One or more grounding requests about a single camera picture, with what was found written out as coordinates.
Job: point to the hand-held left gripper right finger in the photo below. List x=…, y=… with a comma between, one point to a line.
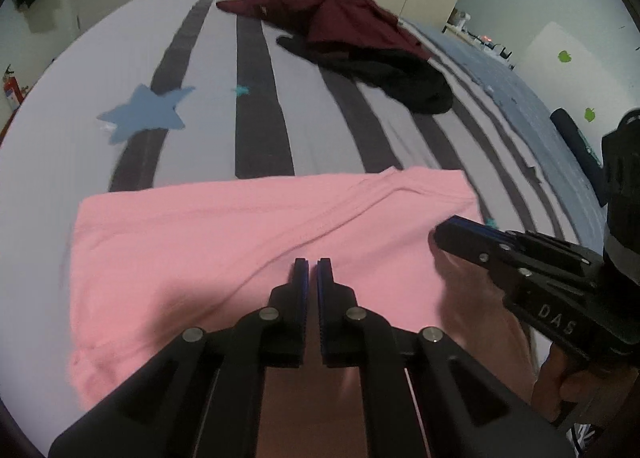
x=321, y=308

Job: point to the bed with striped star sheet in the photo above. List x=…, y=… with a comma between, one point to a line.
x=250, y=88

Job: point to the person's right hand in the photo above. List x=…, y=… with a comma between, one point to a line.
x=565, y=388

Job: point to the black garment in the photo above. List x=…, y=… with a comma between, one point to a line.
x=400, y=83

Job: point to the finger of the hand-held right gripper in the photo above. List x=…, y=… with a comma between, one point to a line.
x=465, y=245
x=480, y=228

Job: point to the red fire extinguisher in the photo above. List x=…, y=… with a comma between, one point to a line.
x=11, y=93

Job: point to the white headboard with green stickers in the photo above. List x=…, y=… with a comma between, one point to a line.
x=545, y=53

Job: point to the pink shirt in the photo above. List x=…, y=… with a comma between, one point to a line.
x=200, y=238

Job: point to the white nightstand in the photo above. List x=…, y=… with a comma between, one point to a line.
x=472, y=38

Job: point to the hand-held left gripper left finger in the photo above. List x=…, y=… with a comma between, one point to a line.
x=301, y=308

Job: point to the maroon garment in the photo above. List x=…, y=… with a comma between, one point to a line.
x=340, y=13

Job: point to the navy bolster pillow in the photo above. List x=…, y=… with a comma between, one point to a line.
x=575, y=138

